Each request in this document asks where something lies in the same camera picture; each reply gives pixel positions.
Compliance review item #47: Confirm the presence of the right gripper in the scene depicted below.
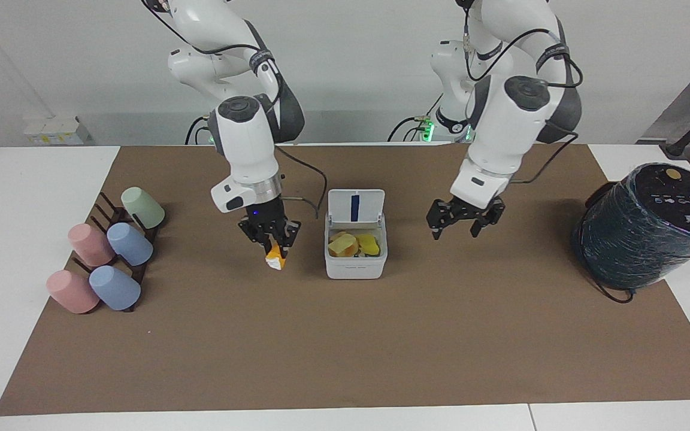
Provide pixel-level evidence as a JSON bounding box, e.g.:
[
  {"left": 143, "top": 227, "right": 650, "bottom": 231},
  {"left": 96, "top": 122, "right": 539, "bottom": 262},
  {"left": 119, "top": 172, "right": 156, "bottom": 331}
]
[{"left": 238, "top": 199, "right": 302, "bottom": 260}]

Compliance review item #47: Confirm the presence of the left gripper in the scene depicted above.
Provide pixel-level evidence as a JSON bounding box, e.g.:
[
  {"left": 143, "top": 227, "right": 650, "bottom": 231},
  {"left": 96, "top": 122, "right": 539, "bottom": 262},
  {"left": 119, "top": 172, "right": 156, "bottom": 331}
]
[{"left": 426, "top": 198, "right": 507, "bottom": 241}]

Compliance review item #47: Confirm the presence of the orange and white wrapper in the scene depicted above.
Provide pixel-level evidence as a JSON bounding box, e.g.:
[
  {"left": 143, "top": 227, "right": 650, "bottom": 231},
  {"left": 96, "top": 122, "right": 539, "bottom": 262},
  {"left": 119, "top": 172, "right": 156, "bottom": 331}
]
[{"left": 265, "top": 241, "right": 289, "bottom": 271}]

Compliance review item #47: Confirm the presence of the white bin with lid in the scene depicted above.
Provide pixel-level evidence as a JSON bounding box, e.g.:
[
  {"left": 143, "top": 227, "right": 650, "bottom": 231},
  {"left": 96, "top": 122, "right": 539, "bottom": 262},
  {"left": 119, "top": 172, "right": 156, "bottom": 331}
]
[{"left": 323, "top": 189, "right": 389, "bottom": 280}]

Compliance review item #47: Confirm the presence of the green cup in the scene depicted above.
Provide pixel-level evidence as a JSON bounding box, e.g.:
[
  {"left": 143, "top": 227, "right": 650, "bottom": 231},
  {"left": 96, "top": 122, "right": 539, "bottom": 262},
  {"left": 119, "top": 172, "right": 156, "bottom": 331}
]
[{"left": 120, "top": 186, "right": 166, "bottom": 230}]

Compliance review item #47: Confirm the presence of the blue cup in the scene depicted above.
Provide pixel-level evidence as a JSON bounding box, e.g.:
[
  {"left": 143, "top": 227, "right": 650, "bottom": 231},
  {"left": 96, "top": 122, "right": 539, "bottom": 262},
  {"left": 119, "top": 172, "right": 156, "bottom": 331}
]
[
  {"left": 89, "top": 265, "right": 142, "bottom": 311},
  {"left": 107, "top": 222, "right": 155, "bottom": 267}
]

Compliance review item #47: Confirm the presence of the dark brown cup rack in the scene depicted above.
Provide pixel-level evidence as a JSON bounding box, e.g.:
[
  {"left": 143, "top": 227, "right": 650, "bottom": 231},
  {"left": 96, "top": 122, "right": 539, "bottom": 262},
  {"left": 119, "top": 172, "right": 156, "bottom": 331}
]
[{"left": 67, "top": 191, "right": 167, "bottom": 314}]

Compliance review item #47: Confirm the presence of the dark cylindrical appliance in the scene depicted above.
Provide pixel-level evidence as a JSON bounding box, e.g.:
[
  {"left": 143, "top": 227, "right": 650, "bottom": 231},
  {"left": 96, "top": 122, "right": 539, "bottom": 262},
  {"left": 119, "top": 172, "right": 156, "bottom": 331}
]
[{"left": 571, "top": 162, "right": 690, "bottom": 292}]

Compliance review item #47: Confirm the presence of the pink cup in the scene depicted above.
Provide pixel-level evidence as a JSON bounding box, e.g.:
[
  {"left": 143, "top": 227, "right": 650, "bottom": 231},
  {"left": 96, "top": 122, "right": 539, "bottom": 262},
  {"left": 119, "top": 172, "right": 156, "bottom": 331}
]
[
  {"left": 46, "top": 269, "right": 101, "bottom": 315},
  {"left": 68, "top": 223, "right": 116, "bottom": 268}
]

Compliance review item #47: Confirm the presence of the white box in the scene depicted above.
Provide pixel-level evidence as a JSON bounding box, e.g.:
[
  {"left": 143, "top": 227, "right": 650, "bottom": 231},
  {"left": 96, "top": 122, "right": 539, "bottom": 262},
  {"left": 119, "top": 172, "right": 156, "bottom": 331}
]
[{"left": 23, "top": 116, "right": 92, "bottom": 147}]

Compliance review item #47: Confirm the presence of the black cable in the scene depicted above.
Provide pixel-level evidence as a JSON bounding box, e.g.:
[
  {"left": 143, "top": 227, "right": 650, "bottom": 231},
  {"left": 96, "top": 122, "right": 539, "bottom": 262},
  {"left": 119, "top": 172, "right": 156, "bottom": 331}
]
[
  {"left": 462, "top": 0, "right": 584, "bottom": 89},
  {"left": 276, "top": 145, "right": 328, "bottom": 220},
  {"left": 140, "top": 0, "right": 263, "bottom": 56},
  {"left": 388, "top": 93, "right": 445, "bottom": 143},
  {"left": 513, "top": 132, "right": 580, "bottom": 185},
  {"left": 577, "top": 248, "right": 637, "bottom": 304},
  {"left": 184, "top": 116, "right": 211, "bottom": 146}
]

